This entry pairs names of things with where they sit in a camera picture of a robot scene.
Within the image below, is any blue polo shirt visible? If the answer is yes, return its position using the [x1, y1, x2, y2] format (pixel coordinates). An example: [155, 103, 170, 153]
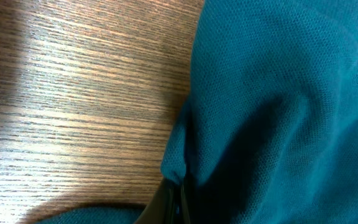
[35, 0, 358, 224]

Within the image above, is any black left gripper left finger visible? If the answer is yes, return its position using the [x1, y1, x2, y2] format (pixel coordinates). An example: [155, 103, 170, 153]
[134, 179, 174, 224]

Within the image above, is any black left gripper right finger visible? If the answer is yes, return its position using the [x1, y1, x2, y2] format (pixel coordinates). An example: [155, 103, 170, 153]
[180, 184, 191, 224]

